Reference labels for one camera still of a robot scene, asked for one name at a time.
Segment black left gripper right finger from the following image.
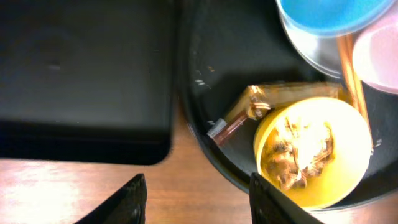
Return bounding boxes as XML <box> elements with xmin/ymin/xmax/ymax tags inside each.
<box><xmin>249</xmin><ymin>172</ymin><xmax>322</xmax><ymax>224</ymax></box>

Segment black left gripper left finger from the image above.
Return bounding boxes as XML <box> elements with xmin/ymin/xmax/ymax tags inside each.
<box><xmin>77</xmin><ymin>174</ymin><xmax>147</xmax><ymax>224</ymax></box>

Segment yellow bowl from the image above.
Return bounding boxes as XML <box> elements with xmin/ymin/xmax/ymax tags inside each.
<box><xmin>253</xmin><ymin>97</ymin><xmax>373</xmax><ymax>210</ymax></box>

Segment gold candy wrapper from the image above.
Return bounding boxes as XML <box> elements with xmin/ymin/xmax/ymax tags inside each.
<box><xmin>207</xmin><ymin>82</ymin><xmax>345</xmax><ymax>146</ymax></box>

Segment wooden chopstick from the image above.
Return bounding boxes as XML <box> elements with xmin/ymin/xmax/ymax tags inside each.
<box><xmin>336</xmin><ymin>34</ymin><xmax>370</xmax><ymax>128</ymax></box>

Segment blue cup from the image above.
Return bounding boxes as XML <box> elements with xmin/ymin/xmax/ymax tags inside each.
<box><xmin>276</xmin><ymin>0</ymin><xmax>396</xmax><ymax>37</ymax></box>

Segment food scraps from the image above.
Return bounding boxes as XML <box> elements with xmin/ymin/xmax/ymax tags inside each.
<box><xmin>261</xmin><ymin>116</ymin><xmax>334</xmax><ymax>190</ymax></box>

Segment black rectangular tray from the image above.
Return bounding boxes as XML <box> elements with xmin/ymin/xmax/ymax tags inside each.
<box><xmin>1</xmin><ymin>0</ymin><xmax>177</xmax><ymax>165</ymax></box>

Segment white plate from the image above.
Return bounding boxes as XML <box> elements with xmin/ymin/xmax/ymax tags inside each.
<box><xmin>279</xmin><ymin>12</ymin><xmax>343</xmax><ymax>78</ymax></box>

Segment round black tray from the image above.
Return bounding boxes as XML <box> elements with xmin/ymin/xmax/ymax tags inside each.
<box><xmin>178</xmin><ymin>0</ymin><xmax>397</xmax><ymax>210</ymax></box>

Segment pink cup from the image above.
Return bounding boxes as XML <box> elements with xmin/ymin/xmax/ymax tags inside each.
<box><xmin>353</xmin><ymin>12</ymin><xmax>397</xmax><ymax>95</ymax></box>

